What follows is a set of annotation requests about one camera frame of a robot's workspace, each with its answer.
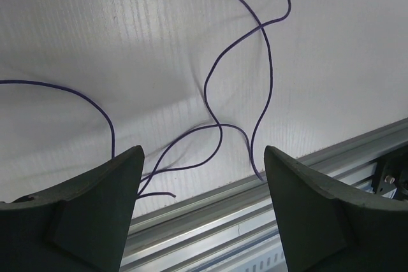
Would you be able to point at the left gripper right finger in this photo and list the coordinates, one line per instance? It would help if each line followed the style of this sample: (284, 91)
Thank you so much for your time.
(327, 225)

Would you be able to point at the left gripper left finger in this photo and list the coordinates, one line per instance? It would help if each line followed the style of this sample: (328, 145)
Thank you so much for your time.
(80, 224)

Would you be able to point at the white slotted cable duct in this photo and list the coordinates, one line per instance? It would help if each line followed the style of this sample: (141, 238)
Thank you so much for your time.
(271, 260)

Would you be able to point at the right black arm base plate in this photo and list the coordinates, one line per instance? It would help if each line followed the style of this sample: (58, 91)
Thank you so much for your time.
(391, 174)

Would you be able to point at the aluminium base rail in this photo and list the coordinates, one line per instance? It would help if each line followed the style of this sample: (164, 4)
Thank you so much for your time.
(207, 232)

